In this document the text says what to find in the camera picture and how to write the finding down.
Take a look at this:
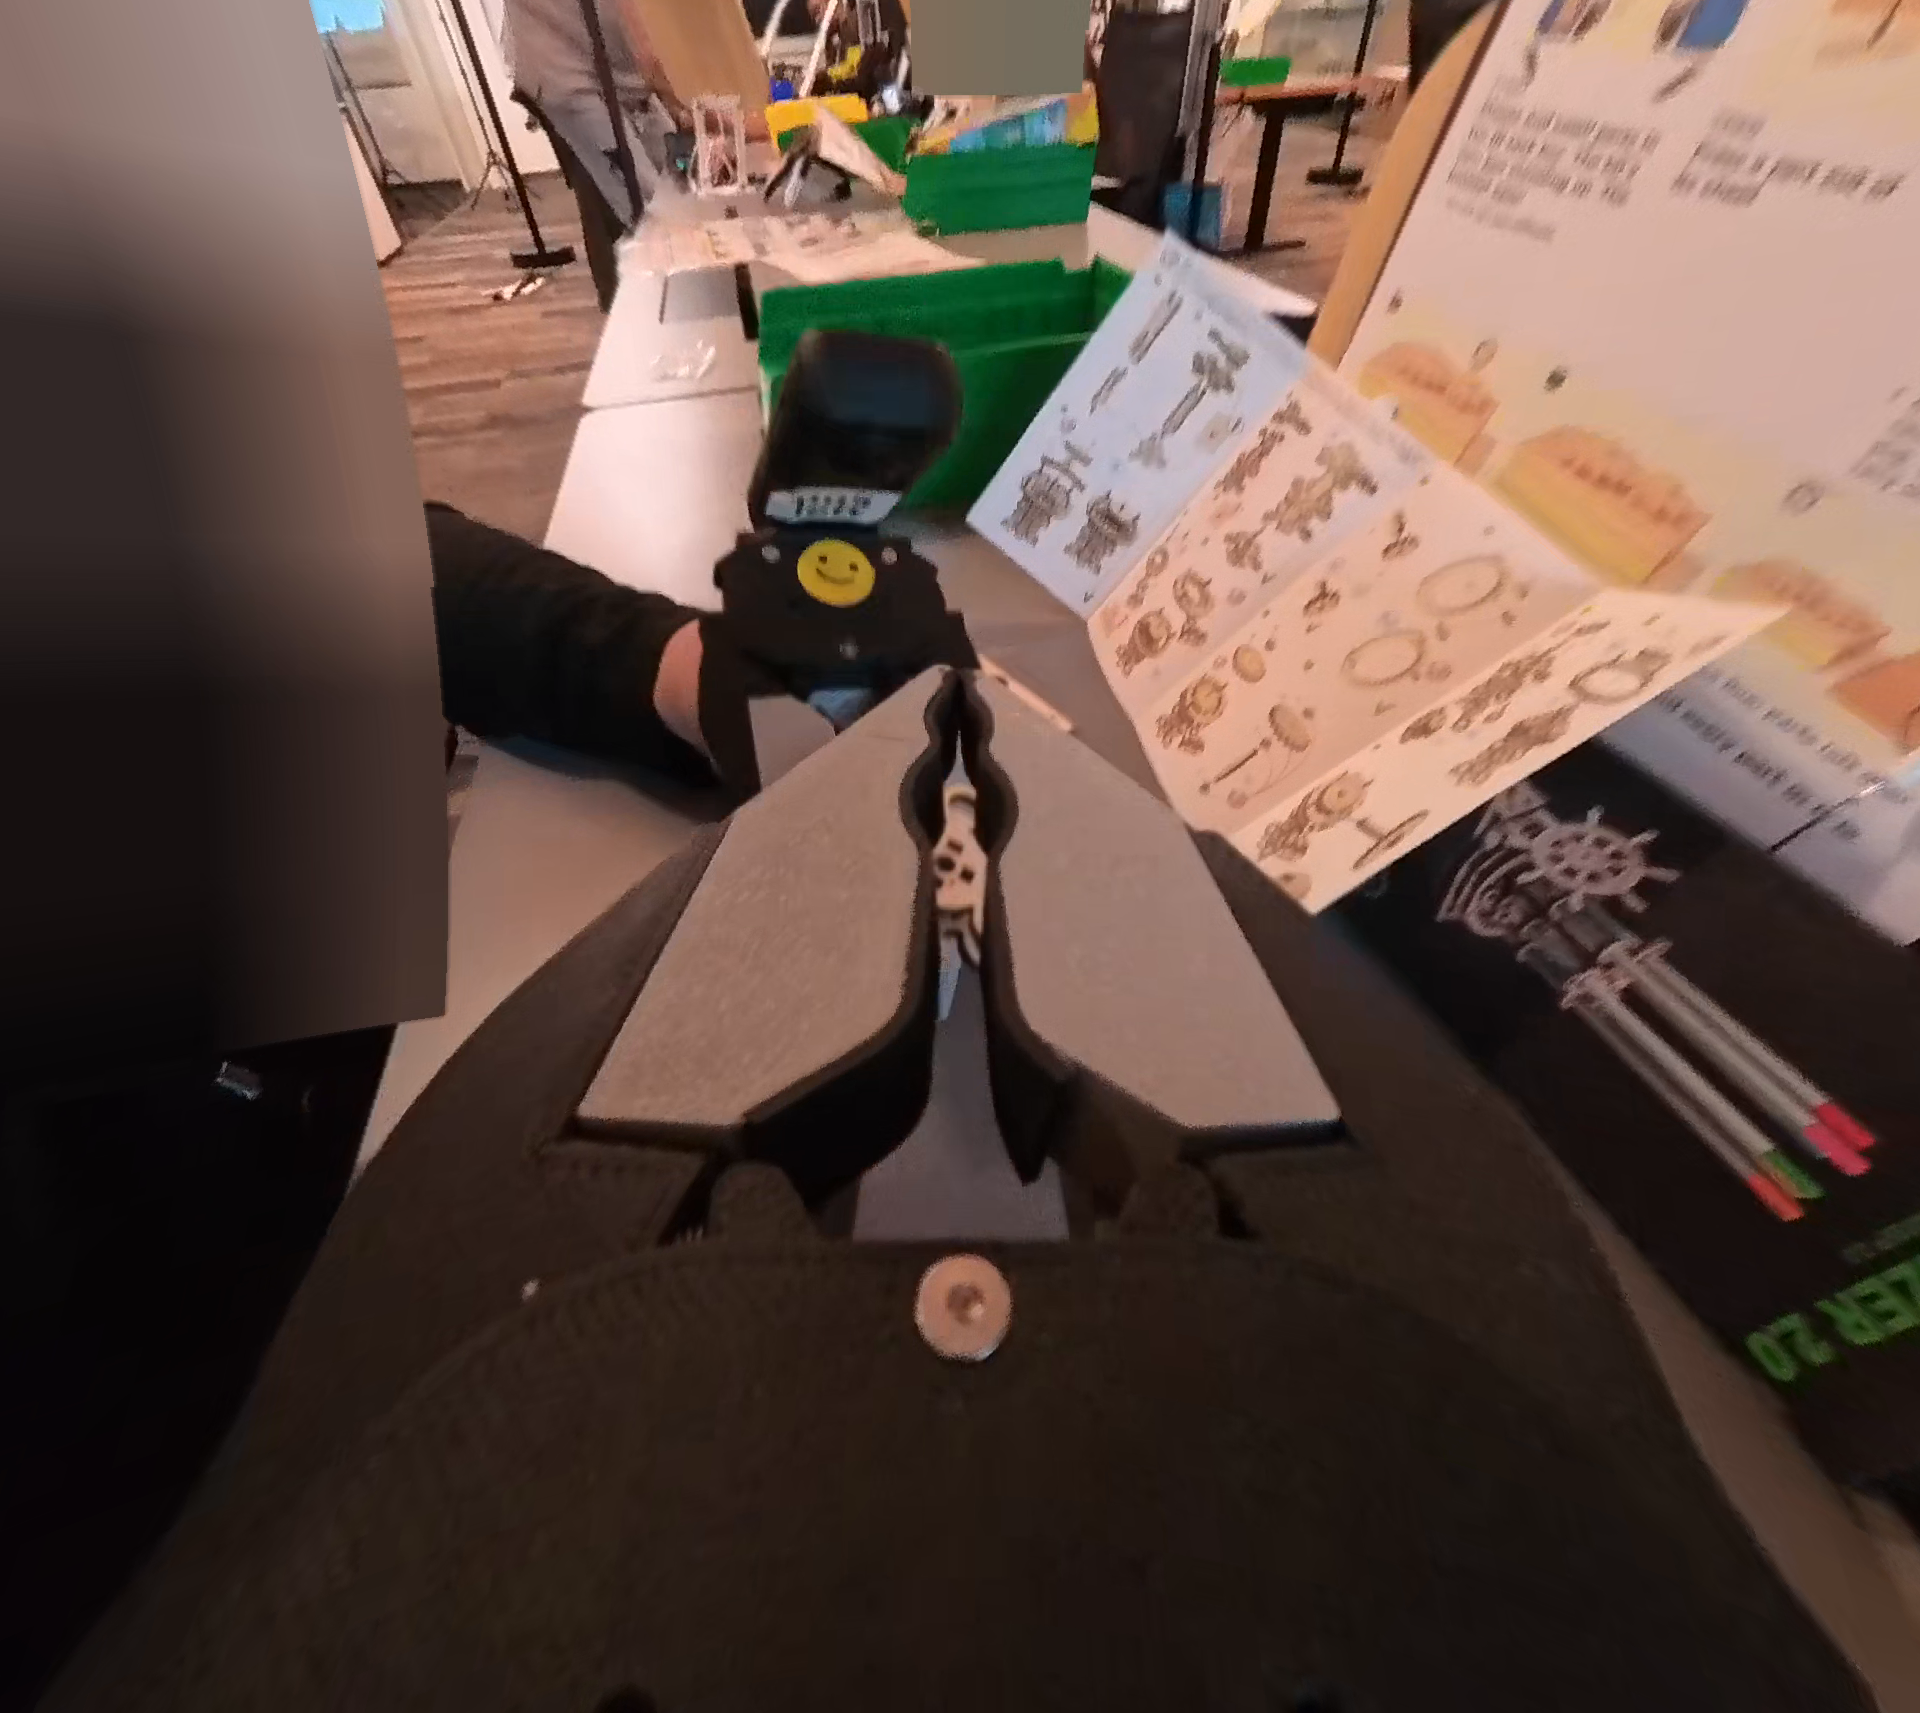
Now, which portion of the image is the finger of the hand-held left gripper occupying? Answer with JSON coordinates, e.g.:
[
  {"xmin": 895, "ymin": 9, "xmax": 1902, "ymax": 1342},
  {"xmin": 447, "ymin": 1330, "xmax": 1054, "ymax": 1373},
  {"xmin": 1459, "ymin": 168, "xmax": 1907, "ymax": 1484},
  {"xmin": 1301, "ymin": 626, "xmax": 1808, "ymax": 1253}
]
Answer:
[{"xmin": 749, "ymin": 696, "xmax": 840, "ymax": 793}]

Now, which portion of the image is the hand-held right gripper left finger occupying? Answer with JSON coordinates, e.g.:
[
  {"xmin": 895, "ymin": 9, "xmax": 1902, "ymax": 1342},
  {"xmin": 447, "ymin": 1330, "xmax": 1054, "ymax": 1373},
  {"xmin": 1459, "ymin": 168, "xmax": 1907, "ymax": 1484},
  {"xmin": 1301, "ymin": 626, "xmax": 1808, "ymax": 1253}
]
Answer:
[{"xmin": 574, "ymin": 667, "xmax": 962, "ymax": 1208}]

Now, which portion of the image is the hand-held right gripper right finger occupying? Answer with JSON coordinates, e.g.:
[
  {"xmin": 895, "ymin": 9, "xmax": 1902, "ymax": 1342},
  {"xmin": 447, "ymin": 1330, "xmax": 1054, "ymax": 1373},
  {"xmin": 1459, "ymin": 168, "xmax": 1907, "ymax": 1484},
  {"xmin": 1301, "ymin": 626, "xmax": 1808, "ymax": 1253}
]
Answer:
[{"xmin": 960, "ymin": 670, "xmax": 1347, "ymax": 1191}]

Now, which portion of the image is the wooden shaft flower plate assembly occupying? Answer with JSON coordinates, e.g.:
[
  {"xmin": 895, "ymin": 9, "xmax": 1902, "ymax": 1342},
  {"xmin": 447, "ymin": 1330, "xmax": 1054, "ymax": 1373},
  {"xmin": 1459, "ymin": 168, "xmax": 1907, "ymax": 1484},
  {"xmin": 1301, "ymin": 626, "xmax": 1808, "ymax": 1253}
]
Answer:
[{"xmin": 930, "ymin": 769, "xmax": 995, "ymax": 1016}]

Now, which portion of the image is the person's left forearm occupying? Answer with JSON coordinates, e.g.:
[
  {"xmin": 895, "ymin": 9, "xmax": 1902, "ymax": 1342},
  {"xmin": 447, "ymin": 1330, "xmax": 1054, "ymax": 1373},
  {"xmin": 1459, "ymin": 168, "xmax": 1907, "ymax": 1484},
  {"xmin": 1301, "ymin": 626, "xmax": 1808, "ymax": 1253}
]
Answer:
[{"xmin": 423, "ymin": 502, "xmax": 708, "ymax": 789}]

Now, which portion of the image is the person's left hand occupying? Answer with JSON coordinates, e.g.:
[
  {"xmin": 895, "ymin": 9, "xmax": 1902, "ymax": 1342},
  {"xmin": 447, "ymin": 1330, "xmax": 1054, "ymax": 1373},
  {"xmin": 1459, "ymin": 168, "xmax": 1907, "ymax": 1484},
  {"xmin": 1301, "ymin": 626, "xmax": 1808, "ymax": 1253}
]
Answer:
[{"xmin": 653, "ymin": 615, "xmax": 725, "ymax": 759}]

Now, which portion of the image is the green plastic bin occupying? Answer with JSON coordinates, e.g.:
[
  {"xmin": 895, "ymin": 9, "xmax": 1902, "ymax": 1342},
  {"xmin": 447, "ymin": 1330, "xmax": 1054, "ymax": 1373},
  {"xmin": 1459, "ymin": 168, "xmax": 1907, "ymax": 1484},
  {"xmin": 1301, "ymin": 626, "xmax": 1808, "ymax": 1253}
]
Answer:
[
  {"xmin": 754, "ymin": 255, "xmax": 1138, "ymax": 518},
  {"xmin": 899, "ymin": 140, "xmax": 1097, "ymax": 238}
]

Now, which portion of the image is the folded assembly instruction leaflet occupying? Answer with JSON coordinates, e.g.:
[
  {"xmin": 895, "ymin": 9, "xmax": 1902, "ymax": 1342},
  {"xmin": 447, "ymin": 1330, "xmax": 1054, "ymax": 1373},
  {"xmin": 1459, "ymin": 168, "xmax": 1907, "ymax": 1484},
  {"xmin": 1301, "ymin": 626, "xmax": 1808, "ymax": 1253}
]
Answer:
[
  {"xmin": 660, "ymin": 212, "xmax": 978, "ymax": 284},
  {"xmin": 963, "ymin": 232, "xmax": 1790, "ymax": 917}
]

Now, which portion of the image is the black light stand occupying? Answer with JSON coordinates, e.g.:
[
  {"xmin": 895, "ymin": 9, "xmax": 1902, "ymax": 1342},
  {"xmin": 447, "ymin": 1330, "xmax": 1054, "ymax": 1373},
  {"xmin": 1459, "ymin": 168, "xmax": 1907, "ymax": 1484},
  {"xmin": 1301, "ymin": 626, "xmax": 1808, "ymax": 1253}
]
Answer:
[{"xmin": 335, "ymin": 0, "xmax": 580, "ymax": 273}]

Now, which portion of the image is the clear acrylic stand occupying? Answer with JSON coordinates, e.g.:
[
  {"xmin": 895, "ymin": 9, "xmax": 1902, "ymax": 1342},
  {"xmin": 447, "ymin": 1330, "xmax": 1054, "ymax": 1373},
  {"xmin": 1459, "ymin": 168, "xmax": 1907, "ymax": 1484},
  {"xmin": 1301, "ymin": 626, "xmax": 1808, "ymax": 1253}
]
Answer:
[{"xmin": 685, "ymin": 90, "xmax": 749, "ymax": 197}]

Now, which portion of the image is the yellow plastic bin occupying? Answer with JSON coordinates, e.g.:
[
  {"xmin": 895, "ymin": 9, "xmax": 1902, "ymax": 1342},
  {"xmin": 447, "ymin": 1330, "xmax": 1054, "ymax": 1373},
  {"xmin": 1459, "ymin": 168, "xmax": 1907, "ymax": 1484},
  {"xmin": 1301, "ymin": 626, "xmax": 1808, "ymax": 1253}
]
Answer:
[{"xmin": 763, "ymin": 93, "xmax": 876, "ymax": 154}]

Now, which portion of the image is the black product box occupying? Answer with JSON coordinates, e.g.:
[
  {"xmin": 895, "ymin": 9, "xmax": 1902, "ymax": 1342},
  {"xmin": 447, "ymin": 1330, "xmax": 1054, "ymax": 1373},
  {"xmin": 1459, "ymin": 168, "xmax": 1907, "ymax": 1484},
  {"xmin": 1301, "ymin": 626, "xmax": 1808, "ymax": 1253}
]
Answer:
[{"xmin": 1332, "ymin": 734, "xmax": 1920, "ymax": 1498}]

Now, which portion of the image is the black office chair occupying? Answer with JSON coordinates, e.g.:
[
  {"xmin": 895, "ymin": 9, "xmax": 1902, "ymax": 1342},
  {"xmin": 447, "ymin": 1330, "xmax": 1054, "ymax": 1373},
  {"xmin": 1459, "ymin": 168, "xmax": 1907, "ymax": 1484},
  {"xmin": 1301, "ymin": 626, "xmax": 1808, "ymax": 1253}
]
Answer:
[{"xmin": 1092, "ymin": 2, "xmax": 1201, "ymax": 232}]

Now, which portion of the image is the brown cardboard piece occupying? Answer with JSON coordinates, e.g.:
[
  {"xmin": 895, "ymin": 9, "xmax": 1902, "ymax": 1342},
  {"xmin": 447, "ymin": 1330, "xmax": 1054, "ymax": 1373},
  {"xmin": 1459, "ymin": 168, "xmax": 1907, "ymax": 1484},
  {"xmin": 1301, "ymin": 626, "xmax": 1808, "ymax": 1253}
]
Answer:
[{"xmin": 625, "ymin": 0, "xmax": 770, "ymax": 113}]

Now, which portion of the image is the person's dark clothing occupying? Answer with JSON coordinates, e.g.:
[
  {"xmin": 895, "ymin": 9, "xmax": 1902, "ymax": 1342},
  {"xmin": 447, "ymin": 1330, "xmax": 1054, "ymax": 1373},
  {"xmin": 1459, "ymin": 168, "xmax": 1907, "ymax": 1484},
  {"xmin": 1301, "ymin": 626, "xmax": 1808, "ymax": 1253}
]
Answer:
[{"xmin": 0, "ymin": 1023, "xmax": 399, "ymax": 1713}]

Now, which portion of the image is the wooden desk with black legs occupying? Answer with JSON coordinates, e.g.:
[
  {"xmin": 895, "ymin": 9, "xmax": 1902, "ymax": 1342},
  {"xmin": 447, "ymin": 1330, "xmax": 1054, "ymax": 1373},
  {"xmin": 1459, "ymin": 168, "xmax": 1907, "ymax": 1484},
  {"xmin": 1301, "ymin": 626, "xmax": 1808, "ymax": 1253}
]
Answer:
[{"xmin": 1218, "ymin": 67, "xmax": 1411, "ymax": 252}]

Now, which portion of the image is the plywood display board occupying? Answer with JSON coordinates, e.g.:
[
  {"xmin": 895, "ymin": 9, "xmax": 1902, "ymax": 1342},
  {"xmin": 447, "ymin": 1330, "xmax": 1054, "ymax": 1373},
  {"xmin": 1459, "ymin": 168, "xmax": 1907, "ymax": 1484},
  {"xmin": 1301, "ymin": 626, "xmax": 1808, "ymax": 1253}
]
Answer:
[{"xmin": 1307, "ymin": 0, "xmax": 1509, "ymax": 365}]

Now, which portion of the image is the instruction poster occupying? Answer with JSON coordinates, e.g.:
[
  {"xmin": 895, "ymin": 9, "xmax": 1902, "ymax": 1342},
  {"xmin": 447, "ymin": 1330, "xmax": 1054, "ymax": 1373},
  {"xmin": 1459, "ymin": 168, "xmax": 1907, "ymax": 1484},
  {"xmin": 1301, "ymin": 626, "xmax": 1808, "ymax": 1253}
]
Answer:
[{"xmin": 1332, "ymin": 0, "xmax": 1920, "ymax": 951}]

